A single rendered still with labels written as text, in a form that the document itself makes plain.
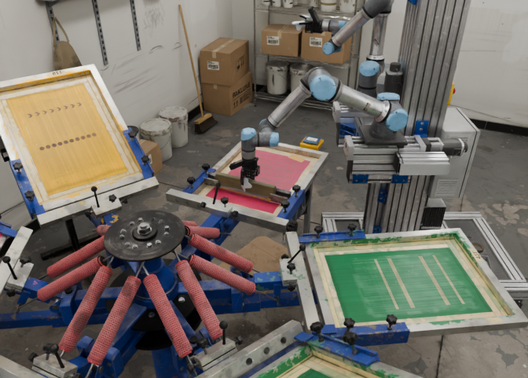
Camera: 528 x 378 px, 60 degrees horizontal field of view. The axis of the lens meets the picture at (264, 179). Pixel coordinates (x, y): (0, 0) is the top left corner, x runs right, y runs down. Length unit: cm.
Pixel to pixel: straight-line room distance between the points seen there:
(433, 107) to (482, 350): 153
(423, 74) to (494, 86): 321
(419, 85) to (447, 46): 24
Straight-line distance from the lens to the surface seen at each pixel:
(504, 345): 339
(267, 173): 277
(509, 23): 570
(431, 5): 260
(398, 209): 310
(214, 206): 228
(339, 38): 298
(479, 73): 584
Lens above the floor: 239
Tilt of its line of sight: 32 degrees down
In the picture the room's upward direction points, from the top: straight up
